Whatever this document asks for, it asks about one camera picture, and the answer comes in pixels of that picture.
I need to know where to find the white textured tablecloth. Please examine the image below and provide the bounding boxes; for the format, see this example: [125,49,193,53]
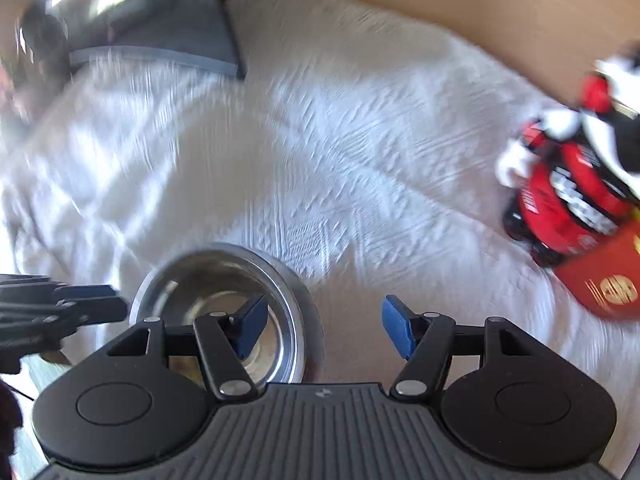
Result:
[1,0,639,474]

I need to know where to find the stainless steel bowl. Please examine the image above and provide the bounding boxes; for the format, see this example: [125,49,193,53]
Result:
[129,243,324,385]

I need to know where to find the glass-sided computer case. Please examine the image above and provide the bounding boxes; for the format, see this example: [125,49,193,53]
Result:
[16,0,246,79]

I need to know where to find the red snack bag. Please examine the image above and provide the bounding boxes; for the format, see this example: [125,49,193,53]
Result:
[554,220,640,321]

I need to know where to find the red black robot toy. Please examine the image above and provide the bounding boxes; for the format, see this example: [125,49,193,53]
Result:
[495,44,639,268]

